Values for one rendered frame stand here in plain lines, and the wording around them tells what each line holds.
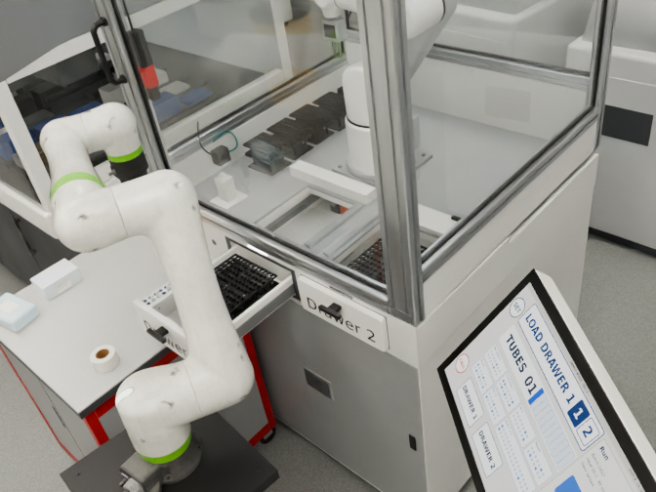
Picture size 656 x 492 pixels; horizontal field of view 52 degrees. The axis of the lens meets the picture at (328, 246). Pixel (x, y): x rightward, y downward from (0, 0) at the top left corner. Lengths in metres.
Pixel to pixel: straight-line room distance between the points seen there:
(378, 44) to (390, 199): 0.33
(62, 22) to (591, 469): 1.91
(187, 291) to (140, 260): 0.91
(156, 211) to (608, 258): 2.37
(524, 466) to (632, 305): 1.93
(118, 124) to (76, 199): 0.41
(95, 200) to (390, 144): 0.58
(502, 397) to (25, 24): 1.71
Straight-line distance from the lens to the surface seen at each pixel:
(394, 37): 1.21
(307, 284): 1.78
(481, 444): 1.32
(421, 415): 1.85
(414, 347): 1.65
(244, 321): 1.79
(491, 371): 1.35
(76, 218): 1.38
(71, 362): 2.06
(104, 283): 2.28
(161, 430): 1.49
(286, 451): 2.59
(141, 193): 1.39
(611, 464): 1.13
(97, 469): 1.71
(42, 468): 2.91
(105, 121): 1.77
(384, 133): 1.31
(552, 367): 1.25
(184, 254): 1.41
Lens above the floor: 2.08
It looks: 37 degrees down
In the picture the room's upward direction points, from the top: 10 degrees counter-clockwise
